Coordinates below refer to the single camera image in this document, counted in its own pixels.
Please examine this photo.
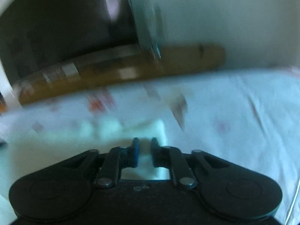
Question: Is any white knit sweater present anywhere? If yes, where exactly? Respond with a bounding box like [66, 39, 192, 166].
[1, 118, 169, 224]

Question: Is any glass table lamp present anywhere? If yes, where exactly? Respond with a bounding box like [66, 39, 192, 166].
[130, 0, 161, 61]

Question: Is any wooden TV stand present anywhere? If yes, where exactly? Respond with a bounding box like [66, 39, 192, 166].
[14, 44, 226, 105]

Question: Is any large curved black television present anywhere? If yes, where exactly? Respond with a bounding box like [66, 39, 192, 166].
[1, 0, 139, 83]

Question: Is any floral white bed sheet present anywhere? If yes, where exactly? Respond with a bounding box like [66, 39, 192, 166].
[1, 67, 299, 224]

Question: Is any silver set-top box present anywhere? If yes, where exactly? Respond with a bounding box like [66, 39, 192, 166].
[43, 63, 80, 83]

